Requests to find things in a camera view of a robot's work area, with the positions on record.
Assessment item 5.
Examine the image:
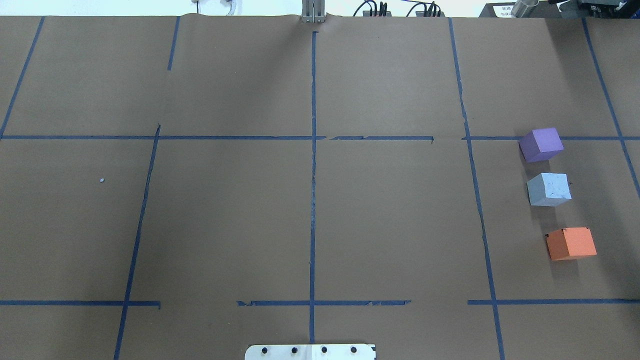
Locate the light blue foam block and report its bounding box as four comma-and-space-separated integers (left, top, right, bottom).
526, 172, 573, 207

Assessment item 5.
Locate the purple foam block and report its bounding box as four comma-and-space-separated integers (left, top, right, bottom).
518, 127, 565, 163

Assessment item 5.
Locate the orange foam block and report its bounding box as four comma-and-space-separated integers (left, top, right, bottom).
545, 227, 597, 261

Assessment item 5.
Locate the left black power adapter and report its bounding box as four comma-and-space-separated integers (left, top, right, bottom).
352, 0, 392, 18

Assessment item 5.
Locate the black power adapter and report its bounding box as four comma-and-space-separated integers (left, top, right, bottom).
405, 0, 445, 18
352, 0, 392, 18

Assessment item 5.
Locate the right black power adapter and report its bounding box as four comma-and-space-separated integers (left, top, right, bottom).
405, 0, 445, 18

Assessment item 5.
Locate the metal cup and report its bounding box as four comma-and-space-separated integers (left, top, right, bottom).
510, 0, 540, 18

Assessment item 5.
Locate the aluminium frame post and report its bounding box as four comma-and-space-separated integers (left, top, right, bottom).
301, 0, 327, 24

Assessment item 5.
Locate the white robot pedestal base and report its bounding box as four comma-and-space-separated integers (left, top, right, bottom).
244, 343, 377, 360

